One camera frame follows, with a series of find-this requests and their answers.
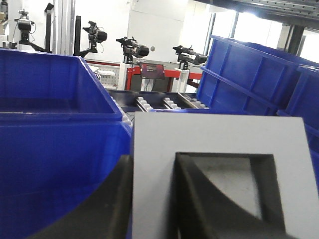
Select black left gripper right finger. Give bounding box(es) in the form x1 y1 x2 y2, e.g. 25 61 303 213
174 152 292 239

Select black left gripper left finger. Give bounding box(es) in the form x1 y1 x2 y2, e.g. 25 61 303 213
30 155 133 239

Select gray square hollow base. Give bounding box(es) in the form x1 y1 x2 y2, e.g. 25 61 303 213
133 112 319 239

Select left large blue bin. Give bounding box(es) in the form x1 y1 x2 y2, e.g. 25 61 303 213
0 49 132 239

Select large blue bin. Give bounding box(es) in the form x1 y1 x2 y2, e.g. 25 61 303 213
0 49 132 239
196 34 319 150

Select right large blue bin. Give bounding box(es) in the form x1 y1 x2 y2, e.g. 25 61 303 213
196 34 319 150

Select roller conveyor rails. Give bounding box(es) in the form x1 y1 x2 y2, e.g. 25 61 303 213
107 90 208 113

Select red frame workstation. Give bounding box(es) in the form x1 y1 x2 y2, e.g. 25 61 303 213
86 60 202 92

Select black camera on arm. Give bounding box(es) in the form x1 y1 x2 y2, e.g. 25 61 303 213
14 9 52 53

